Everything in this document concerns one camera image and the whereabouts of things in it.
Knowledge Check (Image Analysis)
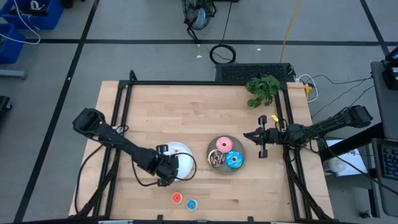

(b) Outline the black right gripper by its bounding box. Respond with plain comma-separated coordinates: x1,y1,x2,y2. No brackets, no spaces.
243,114,291,160

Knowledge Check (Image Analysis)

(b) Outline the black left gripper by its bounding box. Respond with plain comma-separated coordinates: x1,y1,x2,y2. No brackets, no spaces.
146,152,180,188

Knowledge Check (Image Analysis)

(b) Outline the large blue frosted donut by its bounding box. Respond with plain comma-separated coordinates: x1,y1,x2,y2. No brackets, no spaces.
224,151,244,169

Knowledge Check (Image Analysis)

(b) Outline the large pink frosted donut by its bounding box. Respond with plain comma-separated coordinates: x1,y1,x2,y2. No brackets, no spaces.
215,136,234,154

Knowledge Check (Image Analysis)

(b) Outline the large chocolate sprinkled donut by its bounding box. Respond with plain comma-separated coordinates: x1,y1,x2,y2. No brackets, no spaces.
207,149,226,167

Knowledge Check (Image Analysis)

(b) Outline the white plate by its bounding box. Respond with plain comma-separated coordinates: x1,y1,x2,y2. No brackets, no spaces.
164,141,194,180

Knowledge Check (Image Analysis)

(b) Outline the tan plate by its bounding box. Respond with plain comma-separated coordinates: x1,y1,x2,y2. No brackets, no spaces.
206,135,246,175

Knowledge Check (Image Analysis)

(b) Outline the green potted plant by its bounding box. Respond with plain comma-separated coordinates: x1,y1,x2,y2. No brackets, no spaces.
244,73,281,109

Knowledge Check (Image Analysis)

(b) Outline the black computer case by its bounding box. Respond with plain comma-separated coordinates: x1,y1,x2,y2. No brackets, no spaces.
215,62,295,83

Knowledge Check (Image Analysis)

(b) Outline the white cup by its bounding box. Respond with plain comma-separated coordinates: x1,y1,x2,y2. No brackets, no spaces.
328,157,346,174

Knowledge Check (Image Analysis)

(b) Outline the black desk bar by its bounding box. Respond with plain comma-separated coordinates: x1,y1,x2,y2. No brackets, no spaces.
318,123,384,161

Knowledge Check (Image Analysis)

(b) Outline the white paper sheet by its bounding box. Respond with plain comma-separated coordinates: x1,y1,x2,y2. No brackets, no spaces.
323,138,368,177

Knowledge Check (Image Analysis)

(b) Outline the black floor fan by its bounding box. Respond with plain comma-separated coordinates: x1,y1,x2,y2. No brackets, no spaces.
181,0,218,43

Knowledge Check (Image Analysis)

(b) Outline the black keyboard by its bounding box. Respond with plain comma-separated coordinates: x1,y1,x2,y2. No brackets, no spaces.
381,144,398,181

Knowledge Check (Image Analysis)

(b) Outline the grey keyboard desk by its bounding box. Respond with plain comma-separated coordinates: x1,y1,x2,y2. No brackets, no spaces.
371,138,398,218

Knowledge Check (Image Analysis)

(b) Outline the blue storage bin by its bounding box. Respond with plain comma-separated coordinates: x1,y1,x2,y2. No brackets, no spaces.
0,0,65,31
0,23,26,65

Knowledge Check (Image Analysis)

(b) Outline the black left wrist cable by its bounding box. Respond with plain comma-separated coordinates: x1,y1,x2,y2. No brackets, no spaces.
131,151,198,188

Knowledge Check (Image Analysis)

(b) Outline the black table frame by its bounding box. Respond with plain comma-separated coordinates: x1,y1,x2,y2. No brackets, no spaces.
73,70,335,223

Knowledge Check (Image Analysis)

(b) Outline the black power cable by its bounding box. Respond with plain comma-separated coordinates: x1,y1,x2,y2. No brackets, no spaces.
209,0,237,65

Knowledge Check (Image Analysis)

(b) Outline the yellow cable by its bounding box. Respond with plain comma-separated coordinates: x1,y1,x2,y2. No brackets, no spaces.
279,0,302,63

